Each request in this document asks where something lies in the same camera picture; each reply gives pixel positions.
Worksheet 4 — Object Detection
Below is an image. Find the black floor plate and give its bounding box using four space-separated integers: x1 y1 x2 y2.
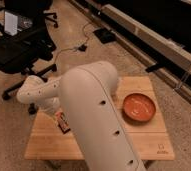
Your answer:
94 28 116 44

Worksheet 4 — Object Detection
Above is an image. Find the black floor cable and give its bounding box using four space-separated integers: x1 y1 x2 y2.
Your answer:
52 21 100 64

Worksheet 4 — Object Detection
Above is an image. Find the long grey metal rail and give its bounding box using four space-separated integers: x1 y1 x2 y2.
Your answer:
68 0 191 104

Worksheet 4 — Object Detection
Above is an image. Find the black office chair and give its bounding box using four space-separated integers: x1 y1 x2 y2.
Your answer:
0 0 60 115

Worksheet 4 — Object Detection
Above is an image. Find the black power adapter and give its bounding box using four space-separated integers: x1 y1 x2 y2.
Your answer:
78 44 87 52

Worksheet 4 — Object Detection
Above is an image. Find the orange black gripper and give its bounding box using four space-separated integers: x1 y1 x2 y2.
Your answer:
55 112 70 134

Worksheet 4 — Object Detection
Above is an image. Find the white paper on chair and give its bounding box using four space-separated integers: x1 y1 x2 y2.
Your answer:
4 11 18 36

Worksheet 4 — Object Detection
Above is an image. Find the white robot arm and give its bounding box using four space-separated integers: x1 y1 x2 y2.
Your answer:
17 61 146 171

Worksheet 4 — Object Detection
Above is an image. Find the wooden low table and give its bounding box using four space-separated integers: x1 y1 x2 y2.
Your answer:
24 76 175 160

